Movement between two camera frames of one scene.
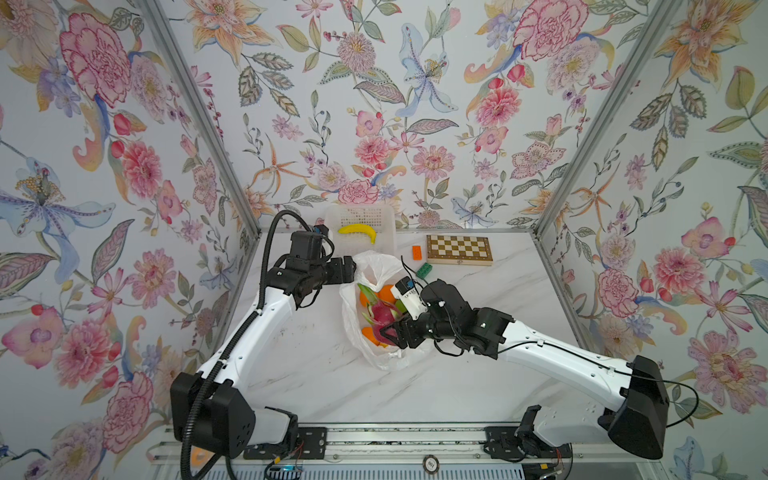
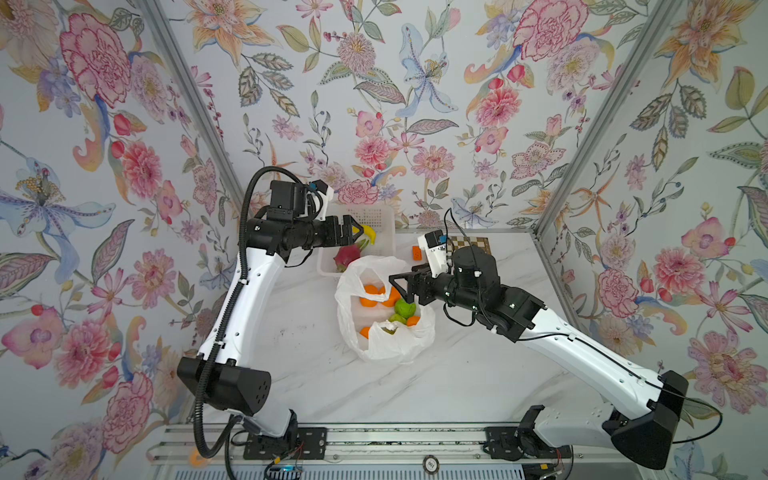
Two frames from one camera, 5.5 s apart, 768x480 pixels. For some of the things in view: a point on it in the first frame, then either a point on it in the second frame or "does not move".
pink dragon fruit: x=382 y=313 -> x=348 y=253
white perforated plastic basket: x=380 y=217 does not move
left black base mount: x=309 y=443 does not move
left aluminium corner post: x=159 y=20 does not move
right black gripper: x=405 y=327 -> x=421 y=287
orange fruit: x=385 y=294 -> x=371 y=289
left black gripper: x=343 y=269 -> x=334 y=230
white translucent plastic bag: x=374 y=268 does not move
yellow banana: x=359 y=228 does not move
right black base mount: x=516 y=443 does not move
